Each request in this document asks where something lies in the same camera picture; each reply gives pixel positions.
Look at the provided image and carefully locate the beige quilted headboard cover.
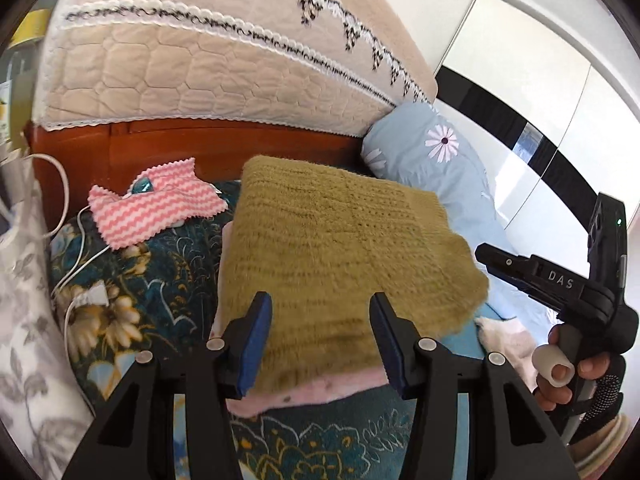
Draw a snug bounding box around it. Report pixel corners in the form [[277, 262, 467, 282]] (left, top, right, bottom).
[[32, 0, 438, 138]]

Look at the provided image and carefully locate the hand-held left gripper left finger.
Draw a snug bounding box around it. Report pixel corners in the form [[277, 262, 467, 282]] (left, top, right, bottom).
[[60, 291, 273, 480]]

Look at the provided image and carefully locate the white charger plug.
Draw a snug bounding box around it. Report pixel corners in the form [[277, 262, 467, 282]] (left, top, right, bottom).
[[75, 282, 108, 306]]

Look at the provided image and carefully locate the yellow container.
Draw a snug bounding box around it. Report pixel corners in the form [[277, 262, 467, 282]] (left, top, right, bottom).
[[9, 7, 51, 47]]

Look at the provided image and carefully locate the teal floral plush blanket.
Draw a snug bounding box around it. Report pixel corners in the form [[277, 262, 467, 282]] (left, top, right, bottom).
[[47, 180, 481, 480]]

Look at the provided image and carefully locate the folded pink garment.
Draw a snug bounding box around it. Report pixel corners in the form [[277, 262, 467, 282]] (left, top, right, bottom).
[[207, 222, 396, 418]]

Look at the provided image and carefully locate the red-brown wooden headboard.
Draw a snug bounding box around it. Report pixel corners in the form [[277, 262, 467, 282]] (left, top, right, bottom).
[[22, 115, 373, 231]]

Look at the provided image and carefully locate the white grey leaf-print cloth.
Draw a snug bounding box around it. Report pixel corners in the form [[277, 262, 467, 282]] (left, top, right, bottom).
[[0, 160, 96, 480]]

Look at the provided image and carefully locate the pink white zigzag cloth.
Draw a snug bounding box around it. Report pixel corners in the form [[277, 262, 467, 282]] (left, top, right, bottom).
[[87, 157, 226, 251]]

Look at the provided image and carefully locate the white wardrobe with black stripe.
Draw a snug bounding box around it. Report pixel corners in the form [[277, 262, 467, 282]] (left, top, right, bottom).
[[432, 0, 640, 241]]

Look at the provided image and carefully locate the light blue flowered pillow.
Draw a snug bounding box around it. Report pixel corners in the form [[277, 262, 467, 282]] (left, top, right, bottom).
[[361, 101, 566, 361]]

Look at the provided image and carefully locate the mustard knit sweater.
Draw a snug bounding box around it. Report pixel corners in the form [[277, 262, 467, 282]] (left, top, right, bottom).
[[215, 155, 491, 393]]

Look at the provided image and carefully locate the person's right hand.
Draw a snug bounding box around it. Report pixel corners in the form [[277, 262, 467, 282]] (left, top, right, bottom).
[[531, 342, 627, 413]]

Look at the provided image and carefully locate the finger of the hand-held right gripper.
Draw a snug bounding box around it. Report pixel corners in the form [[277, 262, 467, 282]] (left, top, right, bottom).
[[474, 242, 590, 313]]

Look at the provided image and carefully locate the white charging cable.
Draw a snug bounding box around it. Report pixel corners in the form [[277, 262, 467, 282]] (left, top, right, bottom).
[[30, 154, 111, 356]]

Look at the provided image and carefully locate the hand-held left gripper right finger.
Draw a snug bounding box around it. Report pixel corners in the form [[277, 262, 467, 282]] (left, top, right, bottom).
[[369, 291, 581, 480]]

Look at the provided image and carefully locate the white fluffy garment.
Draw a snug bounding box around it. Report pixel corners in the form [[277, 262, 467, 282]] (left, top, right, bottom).
[[474, 315, 543, 391]]

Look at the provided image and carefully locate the person's right forearm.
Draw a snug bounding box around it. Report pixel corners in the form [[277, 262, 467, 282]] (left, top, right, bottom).
[[570, 407, 637, 477]]

